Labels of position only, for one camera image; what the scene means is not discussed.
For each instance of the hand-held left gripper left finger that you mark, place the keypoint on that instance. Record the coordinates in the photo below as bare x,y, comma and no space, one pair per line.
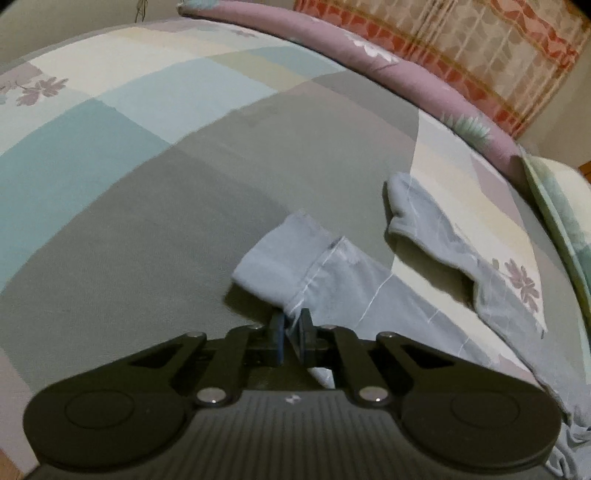
278,333

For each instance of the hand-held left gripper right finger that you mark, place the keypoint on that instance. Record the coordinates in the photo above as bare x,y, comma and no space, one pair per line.
304,338

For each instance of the grey printed pants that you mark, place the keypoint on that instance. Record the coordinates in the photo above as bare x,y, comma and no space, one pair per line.
341,277

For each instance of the purple floral quilt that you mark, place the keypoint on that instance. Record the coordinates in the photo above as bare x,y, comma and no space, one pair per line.
415,87

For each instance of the large patchwork pillow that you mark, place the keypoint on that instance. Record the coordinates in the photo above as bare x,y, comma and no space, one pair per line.
568,203

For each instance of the patterned curtain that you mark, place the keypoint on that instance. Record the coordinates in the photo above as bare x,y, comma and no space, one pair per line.
508,60

